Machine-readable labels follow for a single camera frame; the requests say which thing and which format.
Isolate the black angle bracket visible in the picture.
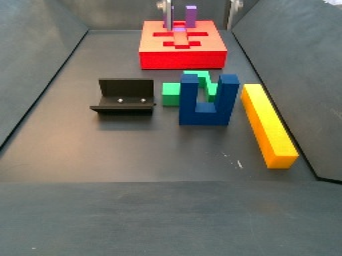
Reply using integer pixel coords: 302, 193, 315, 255
90, 78, 155, 113

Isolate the purple U-shaped block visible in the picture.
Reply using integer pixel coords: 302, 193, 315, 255
173, 5, 198, 29

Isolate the blue U-shaped block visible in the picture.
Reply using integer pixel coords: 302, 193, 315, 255
179, 74, 241, 126

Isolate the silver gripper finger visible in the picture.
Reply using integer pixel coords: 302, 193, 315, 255
156, 0, 173, 31
226, 0, 243, 29

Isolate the yellow long bar block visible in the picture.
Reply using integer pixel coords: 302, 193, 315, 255
241, 84, 299, 169

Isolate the green zigzag block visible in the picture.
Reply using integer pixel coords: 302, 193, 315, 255
162, 70, 218, 107

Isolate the red slotted board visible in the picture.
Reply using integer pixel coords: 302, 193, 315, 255
139, 20, 227, 70

